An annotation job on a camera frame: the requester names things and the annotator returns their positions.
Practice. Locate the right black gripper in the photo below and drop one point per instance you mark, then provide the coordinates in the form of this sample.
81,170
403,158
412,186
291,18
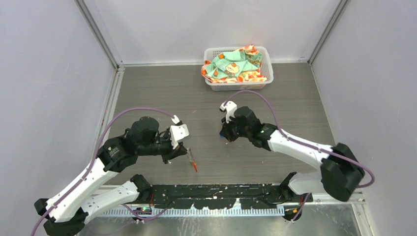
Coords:
225,130

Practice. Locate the colourful patterned cloth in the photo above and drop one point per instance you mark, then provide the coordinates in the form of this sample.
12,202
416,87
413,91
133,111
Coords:
239,66

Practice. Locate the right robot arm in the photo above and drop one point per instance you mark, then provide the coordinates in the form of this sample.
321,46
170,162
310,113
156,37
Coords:
337,172

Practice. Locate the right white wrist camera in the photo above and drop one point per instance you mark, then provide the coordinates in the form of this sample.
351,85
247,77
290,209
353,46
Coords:
229,108

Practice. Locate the white plastic basket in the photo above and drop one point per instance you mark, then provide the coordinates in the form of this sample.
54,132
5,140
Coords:
266,70

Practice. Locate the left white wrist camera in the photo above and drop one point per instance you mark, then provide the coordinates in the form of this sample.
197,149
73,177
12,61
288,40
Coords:
179,132

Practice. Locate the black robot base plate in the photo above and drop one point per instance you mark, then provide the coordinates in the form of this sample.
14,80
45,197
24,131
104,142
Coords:
219,196

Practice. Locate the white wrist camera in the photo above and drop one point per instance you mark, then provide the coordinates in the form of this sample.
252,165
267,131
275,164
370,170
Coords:
229,108
179,132

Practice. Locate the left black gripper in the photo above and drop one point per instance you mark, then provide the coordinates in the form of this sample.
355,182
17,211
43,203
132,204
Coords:
179,150

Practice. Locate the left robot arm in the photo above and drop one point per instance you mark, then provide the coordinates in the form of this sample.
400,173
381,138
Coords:
70,210

